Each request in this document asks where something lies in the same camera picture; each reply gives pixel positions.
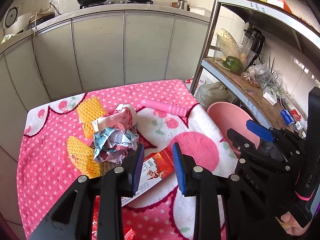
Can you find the clear glass bowl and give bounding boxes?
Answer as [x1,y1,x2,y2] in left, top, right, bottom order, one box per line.
[213,38,256,75]

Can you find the bag of brown snacks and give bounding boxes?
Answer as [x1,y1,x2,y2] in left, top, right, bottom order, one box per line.
[241,72,261,88]

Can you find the colourful paper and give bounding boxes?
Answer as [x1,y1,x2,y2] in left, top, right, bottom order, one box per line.
[93,127,139,163]

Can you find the blue tissue pack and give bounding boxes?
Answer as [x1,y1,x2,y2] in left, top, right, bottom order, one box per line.
[280,109,295,126]

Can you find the red white medicine box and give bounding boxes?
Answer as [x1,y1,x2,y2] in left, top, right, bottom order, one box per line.
[121,147,174,207]

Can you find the grey kitchen cabinet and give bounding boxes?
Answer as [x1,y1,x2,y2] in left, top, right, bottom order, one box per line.
[1,4,209,159]

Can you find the red packet on shelf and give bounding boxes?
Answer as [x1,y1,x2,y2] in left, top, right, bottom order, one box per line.
[290,109,302,122]

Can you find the small metal kettle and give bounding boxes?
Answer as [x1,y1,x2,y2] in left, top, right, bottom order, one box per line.
[176,0,188,10]

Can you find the small white box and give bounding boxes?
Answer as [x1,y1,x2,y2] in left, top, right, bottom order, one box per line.
[263,87,277,106]

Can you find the white sack under shelf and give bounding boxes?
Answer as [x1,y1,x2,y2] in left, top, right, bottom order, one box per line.
[195,76,236,110]

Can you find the yellow foam fruit net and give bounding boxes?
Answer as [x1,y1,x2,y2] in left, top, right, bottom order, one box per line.
[67,136,101,178]

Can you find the green bell pepper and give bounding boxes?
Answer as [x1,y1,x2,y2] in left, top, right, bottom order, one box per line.
[223,56,244,74]

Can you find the metal storage shelf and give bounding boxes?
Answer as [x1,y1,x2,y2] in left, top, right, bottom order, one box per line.
[191,0,319,127]

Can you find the pink polka dot towel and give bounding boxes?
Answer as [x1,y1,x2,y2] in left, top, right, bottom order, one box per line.
[17,80,237,239]

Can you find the napa cabbage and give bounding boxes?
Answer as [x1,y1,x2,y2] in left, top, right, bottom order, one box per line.
[216,28,240,58]

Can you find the white rice cooker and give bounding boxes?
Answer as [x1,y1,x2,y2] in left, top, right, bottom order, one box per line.
[3,6,33,35]

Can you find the right hand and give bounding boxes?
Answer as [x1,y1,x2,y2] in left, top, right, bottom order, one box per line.
[280,212,311,236]

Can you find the clear plastic bag greens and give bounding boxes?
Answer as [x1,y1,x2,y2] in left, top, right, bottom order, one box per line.
[254,64,292,99]

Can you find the black blender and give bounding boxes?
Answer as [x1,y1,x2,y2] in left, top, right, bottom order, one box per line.
[242,27,265,65]

